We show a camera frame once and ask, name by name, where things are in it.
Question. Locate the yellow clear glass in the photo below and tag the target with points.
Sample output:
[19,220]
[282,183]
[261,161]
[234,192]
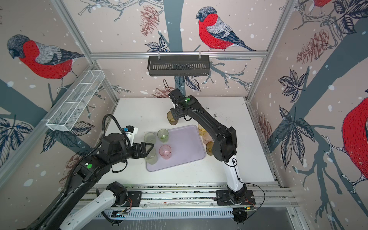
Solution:
[201,130]

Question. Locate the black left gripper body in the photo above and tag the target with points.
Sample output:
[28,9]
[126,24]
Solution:
[136,152]

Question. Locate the pale green textured glass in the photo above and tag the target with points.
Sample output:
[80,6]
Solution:
[150,137]

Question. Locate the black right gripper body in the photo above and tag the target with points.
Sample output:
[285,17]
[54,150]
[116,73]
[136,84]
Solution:
[176,112]

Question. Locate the clear green glass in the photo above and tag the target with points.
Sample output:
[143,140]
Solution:
[163,135]

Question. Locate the lilac plastic tray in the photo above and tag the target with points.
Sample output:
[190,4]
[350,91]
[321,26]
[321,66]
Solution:
[186,146]

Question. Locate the pale green frosted tall glass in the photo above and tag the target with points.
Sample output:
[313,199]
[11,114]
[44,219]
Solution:
[152,157]

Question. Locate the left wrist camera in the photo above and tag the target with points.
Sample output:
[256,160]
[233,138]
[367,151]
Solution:
[130,132]

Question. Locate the brown textured tall glass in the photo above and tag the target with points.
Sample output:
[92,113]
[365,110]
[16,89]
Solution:
[171,119]

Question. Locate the aluminium mounting rail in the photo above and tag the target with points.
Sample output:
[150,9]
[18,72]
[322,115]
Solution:
[186,196]

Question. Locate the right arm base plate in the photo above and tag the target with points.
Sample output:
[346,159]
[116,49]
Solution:
[226,198]

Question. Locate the brown textured short glass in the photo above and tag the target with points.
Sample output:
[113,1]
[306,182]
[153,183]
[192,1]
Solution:
[209,147]

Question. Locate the white wire mesh shelf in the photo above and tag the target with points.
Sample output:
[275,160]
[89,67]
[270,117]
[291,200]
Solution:
[77,99]

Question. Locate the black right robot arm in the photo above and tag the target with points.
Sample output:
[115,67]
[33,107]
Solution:
[225,142]

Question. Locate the pink clear glass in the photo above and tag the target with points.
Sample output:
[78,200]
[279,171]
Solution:
[165,152]

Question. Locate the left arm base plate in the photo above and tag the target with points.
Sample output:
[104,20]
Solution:
[128,199]

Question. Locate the pink frosted glass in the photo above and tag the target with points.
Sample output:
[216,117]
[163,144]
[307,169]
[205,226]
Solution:
[206,137]

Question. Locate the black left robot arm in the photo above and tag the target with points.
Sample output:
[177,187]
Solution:
[112,149]

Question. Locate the black wall basket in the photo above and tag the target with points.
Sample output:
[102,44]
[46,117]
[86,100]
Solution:
[193,65]

